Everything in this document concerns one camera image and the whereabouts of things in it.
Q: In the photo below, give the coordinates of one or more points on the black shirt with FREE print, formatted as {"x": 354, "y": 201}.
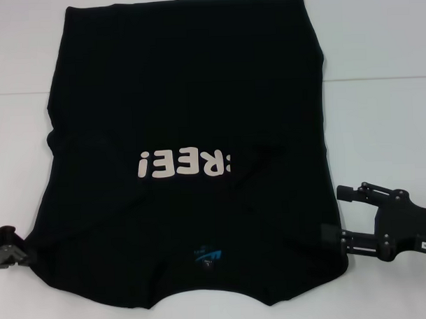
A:
{"x": 162, "y": 98}

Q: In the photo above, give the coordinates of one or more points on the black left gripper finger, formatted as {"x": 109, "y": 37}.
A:
{"x": 6, "y": 259}
{"x": 2, "y": 237}

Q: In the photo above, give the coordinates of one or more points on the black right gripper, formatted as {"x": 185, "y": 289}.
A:
{"x": 411, "y": 229}

